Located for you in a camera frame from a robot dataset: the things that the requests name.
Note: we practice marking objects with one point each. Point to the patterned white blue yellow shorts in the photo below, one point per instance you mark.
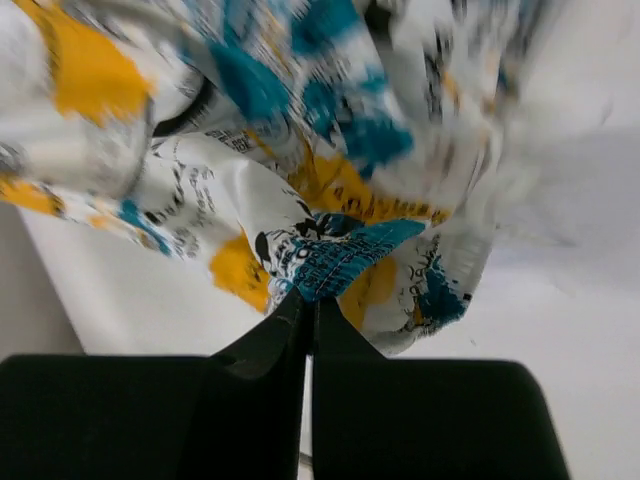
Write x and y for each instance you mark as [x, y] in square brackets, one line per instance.
[344, 149]

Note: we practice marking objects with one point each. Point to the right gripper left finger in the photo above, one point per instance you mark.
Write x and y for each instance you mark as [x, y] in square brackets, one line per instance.
[233, 415]

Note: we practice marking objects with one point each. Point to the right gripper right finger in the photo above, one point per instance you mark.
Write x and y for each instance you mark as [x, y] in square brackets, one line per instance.
[380, 418]

